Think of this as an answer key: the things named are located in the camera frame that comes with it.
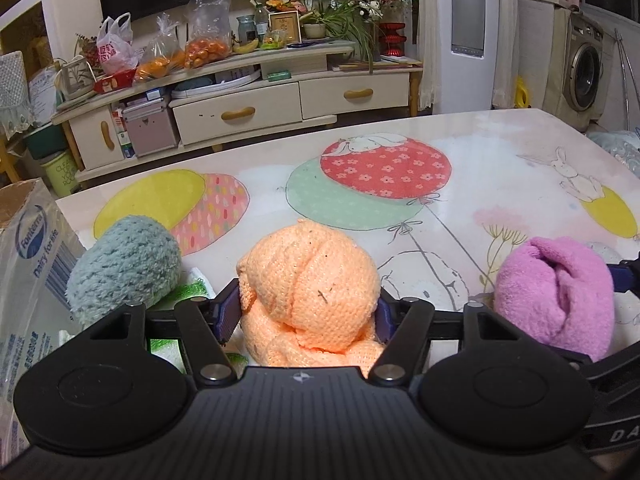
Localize pink purple towel roll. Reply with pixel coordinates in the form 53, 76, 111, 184
494, 237, 615, 361

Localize teal fluffy towel roll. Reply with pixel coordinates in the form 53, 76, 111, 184
66, 216, 182, 327

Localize orange knitted cloth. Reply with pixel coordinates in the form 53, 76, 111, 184
236, 220, 384, 376

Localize green striped white cloth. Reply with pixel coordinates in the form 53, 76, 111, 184
145, 268, 250, 384

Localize open cardboard box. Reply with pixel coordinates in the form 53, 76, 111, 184
0, 179, 85, 464

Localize front load washing machine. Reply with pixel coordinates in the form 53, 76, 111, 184
542, 6, 605, 131

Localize pink storage box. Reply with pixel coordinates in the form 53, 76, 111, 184
122, 100, 178, 156

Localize yellow detergent bottle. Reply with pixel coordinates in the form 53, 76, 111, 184
514, 76, 530, 108

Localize green waste bin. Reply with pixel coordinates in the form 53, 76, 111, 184
40, 150, 80, 197

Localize cream TV cabinet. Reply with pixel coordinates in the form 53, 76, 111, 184
52, 40, 422, 183

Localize red snack tray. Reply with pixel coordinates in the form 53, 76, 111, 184
93, 68, 137, 94

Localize small bag of oranges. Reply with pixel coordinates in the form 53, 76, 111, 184
134, 12, 184, 82

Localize bananas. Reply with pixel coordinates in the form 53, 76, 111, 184
232, 38, 259, 55

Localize white red plastic bag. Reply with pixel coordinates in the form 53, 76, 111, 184
96, 12, 140, 75

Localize glass jar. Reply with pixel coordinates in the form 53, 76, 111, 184
236, 14, 257, 44

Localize clear bag of oranges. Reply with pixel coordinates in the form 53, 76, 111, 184
184, 0, 232, 70

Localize red stacked ornament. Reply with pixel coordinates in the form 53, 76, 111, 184
378, 22, 407, 56

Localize white air conditioner tower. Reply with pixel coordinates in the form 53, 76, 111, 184
433, 0, 518, 114

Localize artificial flower bouquet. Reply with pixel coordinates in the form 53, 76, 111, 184
300, 0, 416, 70

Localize wooden photo frame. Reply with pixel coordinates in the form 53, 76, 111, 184
269, 11, 302, 44

